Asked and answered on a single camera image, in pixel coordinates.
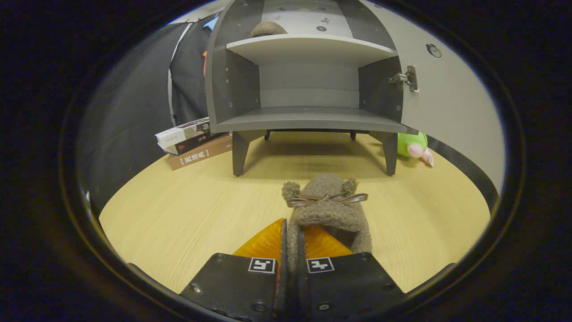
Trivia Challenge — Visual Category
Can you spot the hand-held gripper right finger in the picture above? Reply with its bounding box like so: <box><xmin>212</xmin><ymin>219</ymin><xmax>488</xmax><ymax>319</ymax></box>
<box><xmin>297</xmin><ymin>225</ymin><xmax>406</xmax><ymax>321</ymax></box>

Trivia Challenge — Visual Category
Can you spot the brown book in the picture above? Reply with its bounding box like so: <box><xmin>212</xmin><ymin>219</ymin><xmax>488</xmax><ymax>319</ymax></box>
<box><xmin>168</xmin><ymin>134</ymin><xmax>233</xmax><ymax>171</ymax></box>

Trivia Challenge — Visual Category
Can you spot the metal door hinge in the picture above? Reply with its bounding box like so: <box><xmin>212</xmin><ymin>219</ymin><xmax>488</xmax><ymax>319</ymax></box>
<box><xmin>388</xmin><ymin>65</ymin><xmax>419</xmax><ymax>93</ymax></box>

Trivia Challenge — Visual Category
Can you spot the green plush toy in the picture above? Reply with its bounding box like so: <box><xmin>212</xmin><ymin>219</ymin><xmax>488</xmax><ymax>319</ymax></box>
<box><xmin>397</xmin><ymin>132</ymin><xmax>434</xmax><ymax>167</ymax></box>

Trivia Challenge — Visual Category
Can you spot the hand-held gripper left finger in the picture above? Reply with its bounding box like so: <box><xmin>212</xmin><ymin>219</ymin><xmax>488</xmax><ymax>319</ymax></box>
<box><xmin>180</xmin><ymin>218</ymin><xmax>289</xmax><ymax>321</ymax></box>

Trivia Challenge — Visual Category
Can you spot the dark book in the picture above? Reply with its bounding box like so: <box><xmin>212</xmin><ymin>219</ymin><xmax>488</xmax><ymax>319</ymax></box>
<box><xmin>168</xmin><ymin>131</ymin><xmax>228</xmax><ymax>156</ymax></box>

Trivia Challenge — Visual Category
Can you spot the brown fuzzy shoe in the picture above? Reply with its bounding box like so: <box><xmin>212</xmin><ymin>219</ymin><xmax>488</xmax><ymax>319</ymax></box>
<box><xmin>250</xmin><ymin>21</ymin><xmax>288</xmax><ymax>38</ymax></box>
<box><xmin>282</xmin><ymin>174</ymin><xmax>373</xmax><ymax>280</ymax></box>

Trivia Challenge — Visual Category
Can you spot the black backdrop cloth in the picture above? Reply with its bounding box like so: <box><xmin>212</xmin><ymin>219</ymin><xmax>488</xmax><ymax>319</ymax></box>
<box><xmin>78</xmin><ymin>13</ymin><xmax>233</xmax><ymax>215</ymax></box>

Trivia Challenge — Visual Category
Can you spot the grey shoe cabinet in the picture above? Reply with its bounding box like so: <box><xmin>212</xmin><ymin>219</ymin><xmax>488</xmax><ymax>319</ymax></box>
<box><xmin>205</xmin><ymin>0</ymin><xmax>418</xmax><ymax>177</ymax></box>

